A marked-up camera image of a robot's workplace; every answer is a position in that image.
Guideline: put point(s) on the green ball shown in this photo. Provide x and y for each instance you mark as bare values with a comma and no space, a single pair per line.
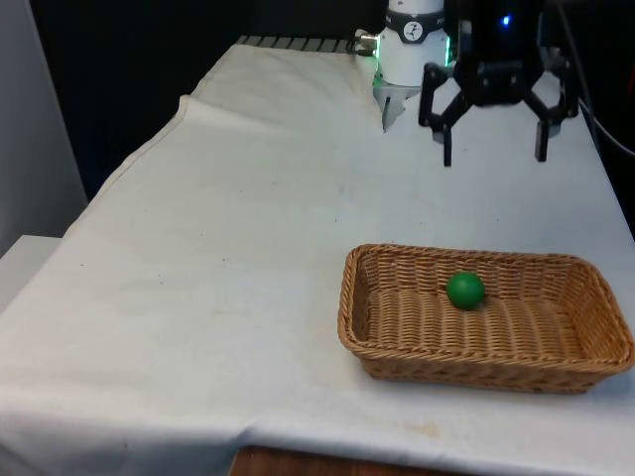
465,291

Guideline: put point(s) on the wicker basket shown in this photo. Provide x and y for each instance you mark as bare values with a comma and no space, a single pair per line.
521,337

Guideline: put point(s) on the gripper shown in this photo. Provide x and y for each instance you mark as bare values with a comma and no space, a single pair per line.
498,54

